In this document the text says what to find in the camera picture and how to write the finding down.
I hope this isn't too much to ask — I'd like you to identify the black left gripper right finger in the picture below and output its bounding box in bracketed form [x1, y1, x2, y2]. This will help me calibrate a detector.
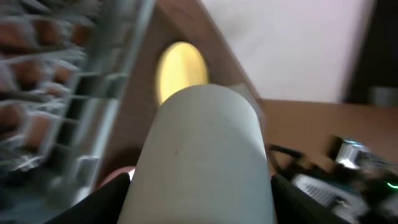
[271, 174, 347, 224]

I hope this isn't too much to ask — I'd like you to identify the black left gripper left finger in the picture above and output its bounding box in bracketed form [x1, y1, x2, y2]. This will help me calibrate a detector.
[45, 173, 131, 224]

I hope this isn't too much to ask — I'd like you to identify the white pink bowl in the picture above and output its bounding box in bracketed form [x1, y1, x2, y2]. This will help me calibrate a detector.
[99, 166, 136, 187]

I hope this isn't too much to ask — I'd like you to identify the pale green cup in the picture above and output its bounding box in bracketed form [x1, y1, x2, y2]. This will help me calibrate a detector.
[118, 85, 274, 223]

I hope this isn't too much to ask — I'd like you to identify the yellow round plate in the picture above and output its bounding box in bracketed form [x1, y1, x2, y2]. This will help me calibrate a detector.
[155, 41, 210, 105]

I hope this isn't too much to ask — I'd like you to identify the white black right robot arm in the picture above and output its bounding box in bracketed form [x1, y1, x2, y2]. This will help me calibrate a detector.
[268, 136, 397, 223]

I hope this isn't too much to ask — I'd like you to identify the grey plastic dish rack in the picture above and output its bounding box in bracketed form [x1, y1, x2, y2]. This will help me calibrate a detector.
[1, 0, 155, 223]

